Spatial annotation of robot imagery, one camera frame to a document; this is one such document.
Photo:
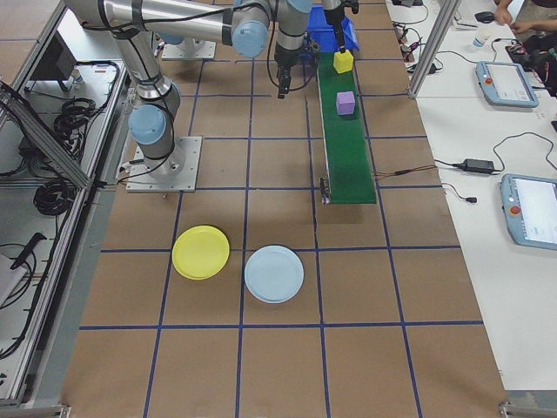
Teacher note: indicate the aluminium rig post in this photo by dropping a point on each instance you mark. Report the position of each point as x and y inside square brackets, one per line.
[434, 48]

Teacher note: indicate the small black power adapter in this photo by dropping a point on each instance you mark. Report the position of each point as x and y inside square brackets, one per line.
[433, 69]

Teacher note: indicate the white paper cup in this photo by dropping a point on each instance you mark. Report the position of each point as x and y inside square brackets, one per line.
[482, 40]

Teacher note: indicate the person forearm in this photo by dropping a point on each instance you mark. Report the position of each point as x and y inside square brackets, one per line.
[504, 3]
[546, 24]

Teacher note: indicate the white square base plate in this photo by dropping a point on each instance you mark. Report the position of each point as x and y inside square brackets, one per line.
[187, 174]
[204, 51]

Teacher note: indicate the green conveyor belt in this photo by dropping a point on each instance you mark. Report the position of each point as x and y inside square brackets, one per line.
[348, 165]

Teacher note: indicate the V-shaped metal bar frame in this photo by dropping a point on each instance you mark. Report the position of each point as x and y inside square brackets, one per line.
[43, 135]

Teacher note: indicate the yellow foam cube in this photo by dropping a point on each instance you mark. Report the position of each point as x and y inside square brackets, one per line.
[344, 63]

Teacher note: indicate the black computer mouse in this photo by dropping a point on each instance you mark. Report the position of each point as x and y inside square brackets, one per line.
[484, 16]

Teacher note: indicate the yellow round plate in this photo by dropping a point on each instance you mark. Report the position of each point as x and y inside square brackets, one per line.
[200, 252]

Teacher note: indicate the light blue teach pendant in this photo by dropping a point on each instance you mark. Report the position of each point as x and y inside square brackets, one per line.
[507, 85]
[535, 213]

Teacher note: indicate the purple foam cube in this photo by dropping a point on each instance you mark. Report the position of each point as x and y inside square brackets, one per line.
[346, 104]

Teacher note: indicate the blue plastic storage bin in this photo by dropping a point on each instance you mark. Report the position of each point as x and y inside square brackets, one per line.
[317, 22]

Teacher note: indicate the light blue round plate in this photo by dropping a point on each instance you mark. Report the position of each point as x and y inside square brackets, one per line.
[274, 274]

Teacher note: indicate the person hand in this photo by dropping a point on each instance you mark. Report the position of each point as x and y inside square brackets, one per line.
[522, 27]
[505, 15]

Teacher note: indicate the aluminium extrusion bar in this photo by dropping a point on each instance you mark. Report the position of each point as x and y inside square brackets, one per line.
[35, 411]
[531, 411]

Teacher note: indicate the black box device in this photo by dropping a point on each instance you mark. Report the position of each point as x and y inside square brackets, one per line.
[56, 61]

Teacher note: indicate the long black power adapter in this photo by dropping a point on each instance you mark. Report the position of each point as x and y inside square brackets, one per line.
[478, 165]

